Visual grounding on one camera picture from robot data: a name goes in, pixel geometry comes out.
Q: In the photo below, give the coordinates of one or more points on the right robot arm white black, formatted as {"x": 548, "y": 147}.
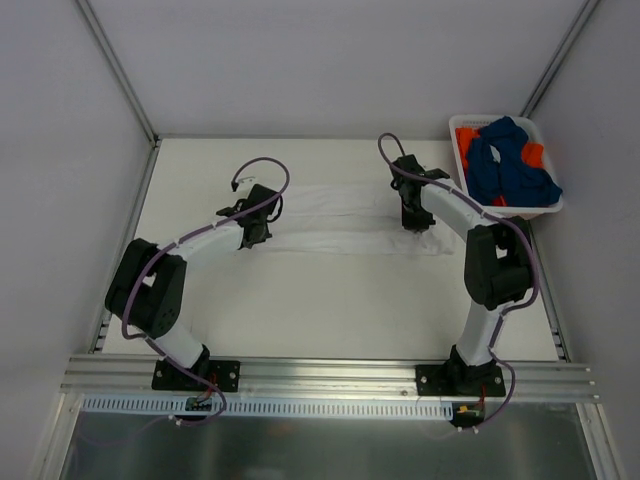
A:
{"x": 497, "y": 267}

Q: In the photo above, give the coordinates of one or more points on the white slotted cable duct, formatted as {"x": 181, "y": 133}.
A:
{"x": 403, "y": 409}

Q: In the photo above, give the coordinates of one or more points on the aluminium mounting rail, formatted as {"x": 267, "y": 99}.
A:
{"x": 545, "y": 382}

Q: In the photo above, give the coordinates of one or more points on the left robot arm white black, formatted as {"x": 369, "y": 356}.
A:
{"x": 147, "y": 289}

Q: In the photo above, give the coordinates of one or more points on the white t shirt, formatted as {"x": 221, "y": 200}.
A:
{"x": 352, "y": 219}

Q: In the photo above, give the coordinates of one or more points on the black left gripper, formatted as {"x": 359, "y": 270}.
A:
{"x": 256, "y": 231}

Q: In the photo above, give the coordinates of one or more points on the blue t shirt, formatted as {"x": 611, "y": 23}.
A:
{"x": 497, "y": 176}

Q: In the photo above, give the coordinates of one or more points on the orange t shirt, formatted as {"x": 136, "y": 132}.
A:
{"x": 531, "y": 153}

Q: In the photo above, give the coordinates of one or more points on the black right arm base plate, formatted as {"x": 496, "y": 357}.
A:
{"x": 460, "y": 380}

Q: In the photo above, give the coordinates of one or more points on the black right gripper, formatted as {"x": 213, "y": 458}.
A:
{"x": 416, "y": 216}

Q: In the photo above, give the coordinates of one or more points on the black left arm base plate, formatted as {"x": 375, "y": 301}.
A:
{"x": 223, "y": 374}

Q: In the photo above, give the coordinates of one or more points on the aluminium frame post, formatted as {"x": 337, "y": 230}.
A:
{"x": 110, "y": 56}
{"x": 568, "y": 40}

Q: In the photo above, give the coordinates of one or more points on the aluminium frame post left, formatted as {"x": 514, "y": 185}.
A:
{"x": 110, "y": 56}

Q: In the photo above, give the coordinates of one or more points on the aluminium frame post right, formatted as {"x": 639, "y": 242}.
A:
{"x": 568, "y": 40}

